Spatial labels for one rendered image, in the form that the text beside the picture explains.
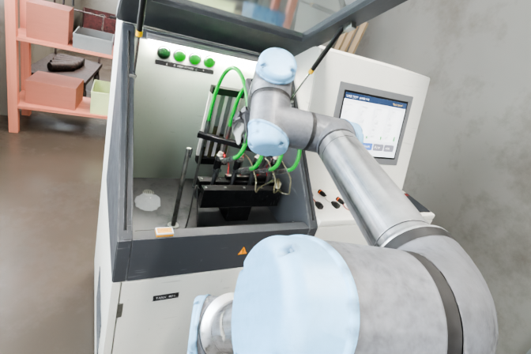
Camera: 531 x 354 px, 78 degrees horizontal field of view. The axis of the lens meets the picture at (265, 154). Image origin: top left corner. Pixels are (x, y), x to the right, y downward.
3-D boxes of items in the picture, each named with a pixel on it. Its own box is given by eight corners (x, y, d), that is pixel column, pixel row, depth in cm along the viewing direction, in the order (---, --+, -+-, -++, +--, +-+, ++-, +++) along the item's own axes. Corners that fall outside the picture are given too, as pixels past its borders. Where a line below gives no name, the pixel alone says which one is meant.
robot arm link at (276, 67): (255, 77, 58) (259, 39, 61) (246, 107, 68) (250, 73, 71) (299, 85, 59) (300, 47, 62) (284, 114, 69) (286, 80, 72)
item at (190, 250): (126, 281, 99) (132, 239, 92) (125, 270, 102) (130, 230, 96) (296, 260, 129) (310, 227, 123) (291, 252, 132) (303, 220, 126)
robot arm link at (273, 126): (313, 150, 58) (314, 96, 62) (251, 137, 55) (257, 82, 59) (295, 163, 65) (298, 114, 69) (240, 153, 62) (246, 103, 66)
